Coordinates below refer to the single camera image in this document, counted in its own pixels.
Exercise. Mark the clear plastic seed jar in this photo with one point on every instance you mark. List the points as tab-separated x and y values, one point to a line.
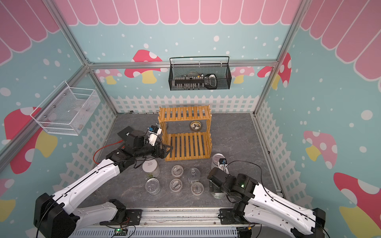
177	171

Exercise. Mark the wooden two-tier shelf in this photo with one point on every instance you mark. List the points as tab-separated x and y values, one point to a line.
187	145

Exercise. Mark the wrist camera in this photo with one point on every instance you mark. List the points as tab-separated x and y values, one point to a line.
154	135
223	165

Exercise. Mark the white wire basket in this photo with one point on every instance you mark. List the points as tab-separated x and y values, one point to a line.
66	110

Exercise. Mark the red seed plastic jar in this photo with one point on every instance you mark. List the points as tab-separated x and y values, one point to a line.
176	185

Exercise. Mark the green label pull-tab can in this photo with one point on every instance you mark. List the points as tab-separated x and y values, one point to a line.
193	175

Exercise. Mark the large white lid can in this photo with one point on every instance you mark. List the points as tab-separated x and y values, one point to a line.
151	167

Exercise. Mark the tall silver green can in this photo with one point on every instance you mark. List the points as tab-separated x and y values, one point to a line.
215	160

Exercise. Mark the black network switch box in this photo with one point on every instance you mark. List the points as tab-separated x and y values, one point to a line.
127	133

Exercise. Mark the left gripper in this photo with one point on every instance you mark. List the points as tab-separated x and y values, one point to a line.
158	154

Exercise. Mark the items in black basket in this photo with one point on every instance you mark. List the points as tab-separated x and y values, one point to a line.
198	82

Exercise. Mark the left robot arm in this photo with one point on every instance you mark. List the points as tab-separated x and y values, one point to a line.
58	215

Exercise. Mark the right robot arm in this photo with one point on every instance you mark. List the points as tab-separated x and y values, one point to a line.
255	204

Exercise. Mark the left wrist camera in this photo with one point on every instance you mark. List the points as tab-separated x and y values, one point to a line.
154	135

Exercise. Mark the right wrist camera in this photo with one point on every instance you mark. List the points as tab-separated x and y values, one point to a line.
223	165

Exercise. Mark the short silver can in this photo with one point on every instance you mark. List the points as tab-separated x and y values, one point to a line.
153	186

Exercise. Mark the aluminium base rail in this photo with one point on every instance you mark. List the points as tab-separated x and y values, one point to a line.
199	222

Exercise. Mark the white lid can shelf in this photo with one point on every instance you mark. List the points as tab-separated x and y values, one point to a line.
217	193

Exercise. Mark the black wire mesh basket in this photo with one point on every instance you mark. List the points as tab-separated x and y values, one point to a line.
199	73

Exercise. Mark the small green circuit board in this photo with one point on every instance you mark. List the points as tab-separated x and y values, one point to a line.
120	232

